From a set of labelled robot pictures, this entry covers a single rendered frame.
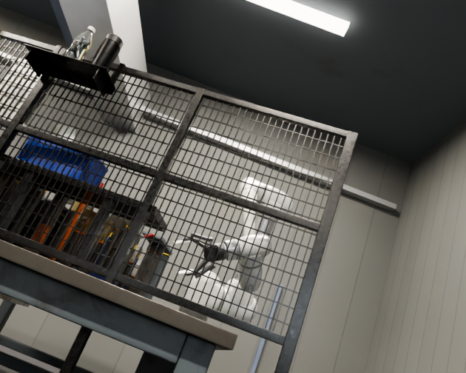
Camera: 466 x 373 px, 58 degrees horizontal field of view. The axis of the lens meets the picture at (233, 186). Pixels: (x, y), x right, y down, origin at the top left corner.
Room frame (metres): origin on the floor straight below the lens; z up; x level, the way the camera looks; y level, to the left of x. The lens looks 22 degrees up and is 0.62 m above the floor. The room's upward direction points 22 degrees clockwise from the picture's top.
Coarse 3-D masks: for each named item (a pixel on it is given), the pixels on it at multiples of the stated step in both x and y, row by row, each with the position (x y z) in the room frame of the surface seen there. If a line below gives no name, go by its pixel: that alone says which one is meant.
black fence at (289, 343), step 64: (0, 64) 1.63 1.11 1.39; (0, 128) 1.60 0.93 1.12; (128, 128) 1.51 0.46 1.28; (320, 128) 1.37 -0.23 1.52; (64, 192) 1.53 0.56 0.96; (256, 192) 1.41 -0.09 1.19; (320, 192) 1.37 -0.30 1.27; (64, 256) 1.50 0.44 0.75; (192, 256) 1.43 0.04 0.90; (256, 256) 1.40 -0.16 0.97; (320, 256) 1.35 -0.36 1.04
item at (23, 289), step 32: (0, 288) 1.19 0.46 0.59; (32, 288) 1.19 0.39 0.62; (64, 288) 1.19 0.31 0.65; (0, 320) 3.62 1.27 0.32; (96, 320) 1.19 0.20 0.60; (128, 320) 1.18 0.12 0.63; (0, 352) 2.85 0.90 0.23; (32, 352) 3.62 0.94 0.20; (160, 352) 1.18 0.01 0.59; (192, 352) 1.18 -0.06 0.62
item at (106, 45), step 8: (104, 40) 1.43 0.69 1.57; (112, 40) 1.43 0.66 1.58; (120, 40) 1.44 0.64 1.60; (104, 48) 1.43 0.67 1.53; (112, 48) 1.43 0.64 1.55; (120, 48) 1.46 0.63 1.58; (96, 56) 1.43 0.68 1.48; (104, 56) 1.43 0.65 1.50; (112, 56) 1.45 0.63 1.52; (96, 64) 1.43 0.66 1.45; (104, 64) 1.44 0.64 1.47
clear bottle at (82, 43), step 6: (90, 30) 1.47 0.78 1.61; (78, 36) 1.46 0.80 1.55; (84, 36) 1.46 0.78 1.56; (90, 36) 1.47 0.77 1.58; (72, 42) 1.46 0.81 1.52; (78, 42) 1.45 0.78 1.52; (84, 42) 1.46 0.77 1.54; (90, 42) 1.48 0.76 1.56; (72, 48) 1.45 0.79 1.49; (78, 48) 1.46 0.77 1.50; (84, 48) 1.47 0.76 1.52; (66, 54) 1.46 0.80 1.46; (72, 54) 1.45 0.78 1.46; (78, 54) 1.46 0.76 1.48; (84, 54) 1.49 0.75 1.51
